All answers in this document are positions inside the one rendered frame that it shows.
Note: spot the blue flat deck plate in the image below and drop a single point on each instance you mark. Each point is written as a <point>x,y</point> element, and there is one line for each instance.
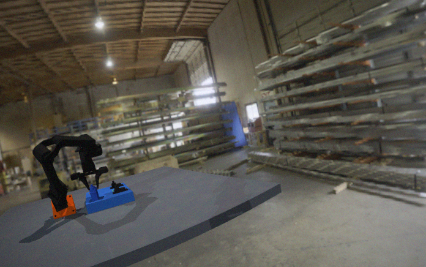
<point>115,195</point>

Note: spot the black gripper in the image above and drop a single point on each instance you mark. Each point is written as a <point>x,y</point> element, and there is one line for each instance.
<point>87,166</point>

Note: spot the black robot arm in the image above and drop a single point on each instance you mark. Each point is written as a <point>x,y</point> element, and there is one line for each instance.
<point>87,149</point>

